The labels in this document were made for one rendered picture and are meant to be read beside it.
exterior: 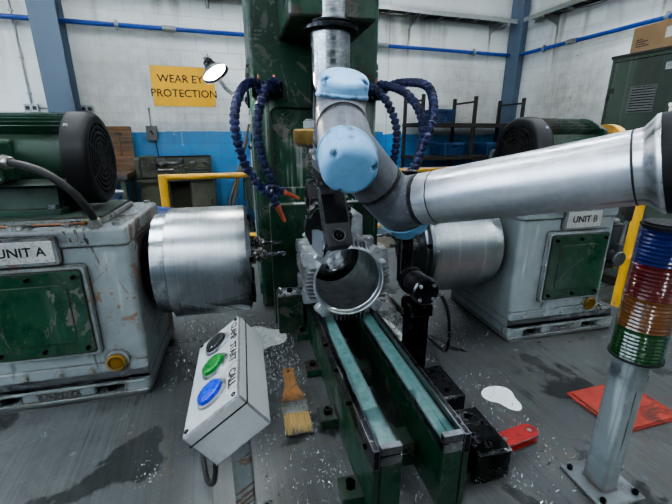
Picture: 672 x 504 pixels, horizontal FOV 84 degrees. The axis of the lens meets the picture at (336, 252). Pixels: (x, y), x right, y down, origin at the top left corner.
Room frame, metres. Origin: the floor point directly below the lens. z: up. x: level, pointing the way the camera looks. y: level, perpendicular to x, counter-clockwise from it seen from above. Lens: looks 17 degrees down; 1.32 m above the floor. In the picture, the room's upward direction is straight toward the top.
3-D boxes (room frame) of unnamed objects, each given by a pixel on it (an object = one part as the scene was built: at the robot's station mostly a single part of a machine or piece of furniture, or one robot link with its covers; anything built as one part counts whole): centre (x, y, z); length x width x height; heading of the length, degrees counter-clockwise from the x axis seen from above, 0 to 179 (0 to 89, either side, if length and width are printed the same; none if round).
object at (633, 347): (0.45, -0.41, 1.05); 0.06 x 0.06 x 0.04
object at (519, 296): (1.05, -0.58, 0.99); 0.35 x 0.31 x 0.37; 103
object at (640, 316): (0.45, -0.41, 1.10); 0.06 x 0.06 x 0.04
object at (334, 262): (1.00, 0.02, 1.01); 0.15 x 0.02 x 0.15; 103
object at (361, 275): (0.86, -0.01, 1.01); 0.20 x 0.19 x 0.19; 12
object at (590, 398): (0.63, -0.57, 0.80); 0.15 x 0.12 x 0.01; 106
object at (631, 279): (0.45, -0.41, 1.14); 0.06 x 0.06 x 0.04
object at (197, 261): (0.83, 0.35, 1.04); 0.37 x 0.25 x 0.25; 103
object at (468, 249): (0.99, -0.32, 1.04); 0.41 x 0.25 x 0.25; 103
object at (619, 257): (0.98, -0.74, 1.07); 0.08 x 0.07 x 0.20; 13
